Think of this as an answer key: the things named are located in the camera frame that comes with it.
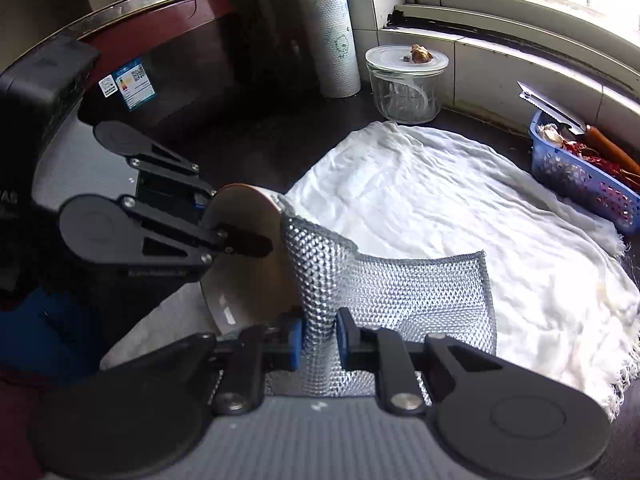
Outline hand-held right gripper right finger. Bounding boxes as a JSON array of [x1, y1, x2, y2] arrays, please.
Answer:
[[336, 307, 505, 417]]

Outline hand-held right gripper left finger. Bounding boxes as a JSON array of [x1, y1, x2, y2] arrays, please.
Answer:
[[165, 315, 305, 417]]

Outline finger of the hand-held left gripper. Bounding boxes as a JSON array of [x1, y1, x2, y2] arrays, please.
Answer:
[[119, 195, 274, 267], [131, 140, 219, 211]]

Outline white bowl with brown rim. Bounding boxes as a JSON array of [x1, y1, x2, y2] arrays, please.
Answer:
[[199, 183, 307, 338]]

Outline silver mesh dishcloth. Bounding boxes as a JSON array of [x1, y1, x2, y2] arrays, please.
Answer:
[[265, 212, 498, 398]]

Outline blue label sticker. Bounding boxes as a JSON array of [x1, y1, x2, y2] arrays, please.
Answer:
[[114, 60, 157, 111]]

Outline dark red kitchen appliance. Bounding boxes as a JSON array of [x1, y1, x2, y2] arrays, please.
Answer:
[[0, 0, 241, 131]]

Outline white gauze cloth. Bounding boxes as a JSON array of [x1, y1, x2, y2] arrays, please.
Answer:
[[100, 120, 640, 421]]

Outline white paper towel roll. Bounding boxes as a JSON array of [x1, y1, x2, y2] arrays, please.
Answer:
[[295, 0, 362, 99]]

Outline glass jar with clear lid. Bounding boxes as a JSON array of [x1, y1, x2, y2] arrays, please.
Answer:
[[365, 44, 449, 125]]

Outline blue plastic basket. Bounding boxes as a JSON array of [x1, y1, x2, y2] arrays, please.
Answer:
[[529, 110, 640, 235]]

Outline dark red clothing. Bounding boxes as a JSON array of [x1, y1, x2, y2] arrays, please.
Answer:
[[0, 360, 61, 480]]

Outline garlic bulb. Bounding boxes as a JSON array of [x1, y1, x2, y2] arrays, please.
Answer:
[[540, 124, 571, 147]]

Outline dried red chillies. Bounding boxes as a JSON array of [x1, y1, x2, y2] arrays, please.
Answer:
[[562, 140, 640, 191]]

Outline serrated knife with brown handle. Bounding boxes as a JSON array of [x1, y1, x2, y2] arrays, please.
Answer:
[[517, 81, 640, 176]]

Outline window frame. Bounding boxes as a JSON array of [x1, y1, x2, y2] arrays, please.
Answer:
[[365, 0, 640, 91]]

